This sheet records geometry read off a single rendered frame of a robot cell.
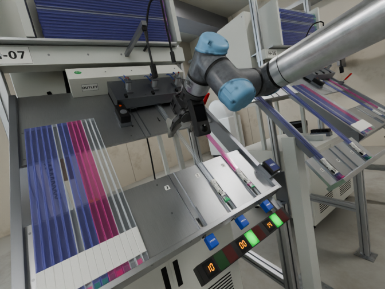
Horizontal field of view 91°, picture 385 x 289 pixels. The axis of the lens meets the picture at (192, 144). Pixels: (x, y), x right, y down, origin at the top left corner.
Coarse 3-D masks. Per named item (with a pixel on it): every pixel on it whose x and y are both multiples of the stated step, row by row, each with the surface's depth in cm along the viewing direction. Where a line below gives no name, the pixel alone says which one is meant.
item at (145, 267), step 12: (264, 192) 60; (252, 204) 56; (228, 216) 51; (204, 228) 47; (216, 228) 52; (192, 240) 46; (168, 252) 42; (180, 252) 49; (144, 264) 39; (156, 264) 43; (120, 276) 37; (132, 276) 38; (108, 288) 36; (120, 288) 40
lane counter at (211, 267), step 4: (208, 260) 45; (212, 260) 46; (204, 264) 45; (208, 264) 45; (212, 264) 45; (204, 268) 44; (208, 268) 44; (212, 268) 44; (216, 268) 45; (208, 272) 44; (212, 272) 44; (216, 272) 44; (208, 276) 43; (212, 276) 43
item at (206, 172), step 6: (162, 108) 80; (162, 114) 79; (180, 138) 70; (186, 144) 68; (192, 150) 67; (192, 156) 66; (198, 162) 64; (204, 168) 62; (210, 174) 61; (210, 180) 60
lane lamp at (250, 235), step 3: (249, 231) 53; (252, 231) 53; (246, 234) 52; (249, 234) 52; (252, 234) 52; (246, 237) 51; (249, 237) 52; (252, 237) 52; (255, 237) 52; (249, 240) 51; (252, 240) 51; (255, 240) 51; (258, 240) 52; (252, 243) 51; (255, 243) 51; (252, 246) 50
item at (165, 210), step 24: (192, 168) 63; (216, 168) 65; (240, 168) 68; (144, 192) 53; (168, 192) 55; (192, 192) 56; (216, 192) 58; (240, 192) 60; (144, 216) 48; (168, 216) 50; (192, 216) 50; (216, 216) 53; (144, 240) 45; (168, 240) 46
